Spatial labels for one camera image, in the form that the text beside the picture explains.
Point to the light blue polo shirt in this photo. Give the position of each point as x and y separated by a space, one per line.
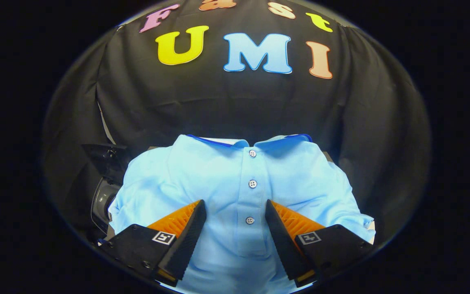
227 183

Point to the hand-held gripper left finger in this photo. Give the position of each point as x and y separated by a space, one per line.
188 237

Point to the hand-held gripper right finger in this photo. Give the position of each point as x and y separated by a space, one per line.
284 241

